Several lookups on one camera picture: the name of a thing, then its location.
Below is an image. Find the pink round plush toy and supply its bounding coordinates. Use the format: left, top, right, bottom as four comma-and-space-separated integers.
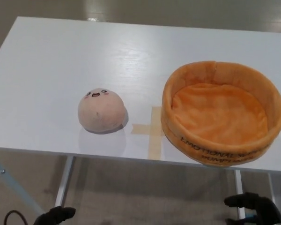
78, 87, 128, 135

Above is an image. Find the beige masking tape cross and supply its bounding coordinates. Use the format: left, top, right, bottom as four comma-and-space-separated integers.
132, 106, 165, 160

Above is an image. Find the orange plush round plate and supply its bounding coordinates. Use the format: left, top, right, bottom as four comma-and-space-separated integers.
162, 60, 281, 167

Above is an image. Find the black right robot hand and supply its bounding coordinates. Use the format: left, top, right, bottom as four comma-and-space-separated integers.
224, 192, 281, 225

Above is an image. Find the grey diagonal metal bar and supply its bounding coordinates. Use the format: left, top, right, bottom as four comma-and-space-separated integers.
0, 154, 45, 215

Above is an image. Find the white metal table leg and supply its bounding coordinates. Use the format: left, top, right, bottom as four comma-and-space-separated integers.
234, 169, 246, 219
54, 155, 76, 210

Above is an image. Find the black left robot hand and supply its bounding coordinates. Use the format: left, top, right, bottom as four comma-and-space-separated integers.
34, 206, 76, 225

